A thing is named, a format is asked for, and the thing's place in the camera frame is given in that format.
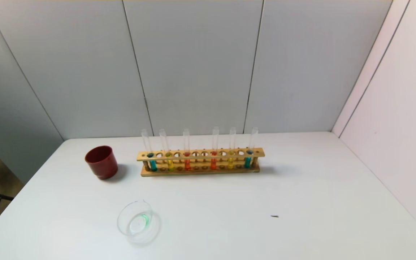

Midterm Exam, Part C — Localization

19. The orange pigment glass test tube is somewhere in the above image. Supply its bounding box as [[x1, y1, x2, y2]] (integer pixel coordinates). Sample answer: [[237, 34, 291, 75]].
[[183, 129, 191, 171]]

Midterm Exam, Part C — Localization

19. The clear glass beaker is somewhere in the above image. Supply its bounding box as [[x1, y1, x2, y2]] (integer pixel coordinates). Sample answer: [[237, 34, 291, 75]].
[[117, 200, 161, 246]]

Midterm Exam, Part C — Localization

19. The dark red plastic cup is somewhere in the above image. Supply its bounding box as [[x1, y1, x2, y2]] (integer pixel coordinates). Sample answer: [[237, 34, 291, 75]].
[[84, 146, 118, 180]]

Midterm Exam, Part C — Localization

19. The yellow-green pigment test tube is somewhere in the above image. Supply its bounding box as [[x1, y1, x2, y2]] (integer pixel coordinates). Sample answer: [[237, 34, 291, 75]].
[[159, 129, 175, 172]]

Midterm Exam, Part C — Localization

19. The blue pigment glass test tube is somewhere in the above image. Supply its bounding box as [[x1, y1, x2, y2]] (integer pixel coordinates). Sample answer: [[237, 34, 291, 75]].
[[141, 129, 157, 172]]

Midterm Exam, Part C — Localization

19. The red-orange pigment test tube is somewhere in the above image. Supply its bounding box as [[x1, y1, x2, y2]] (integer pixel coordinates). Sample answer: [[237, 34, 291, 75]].
[[211, 126, 220, 170]]

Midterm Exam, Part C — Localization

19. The yellow pigment glass test tube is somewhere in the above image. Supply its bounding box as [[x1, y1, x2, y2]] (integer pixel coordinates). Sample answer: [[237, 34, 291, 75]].
[[227, 127, 237, 170]]

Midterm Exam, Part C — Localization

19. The wooden test tube rack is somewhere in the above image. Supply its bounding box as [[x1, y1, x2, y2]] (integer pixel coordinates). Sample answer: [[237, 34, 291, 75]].
[[137, 147, 266, 177]]

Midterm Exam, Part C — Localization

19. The teal pigment glass test tube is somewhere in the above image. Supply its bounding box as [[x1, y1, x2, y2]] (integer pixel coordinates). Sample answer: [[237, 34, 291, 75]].
[[244, 127, 259, 169]]

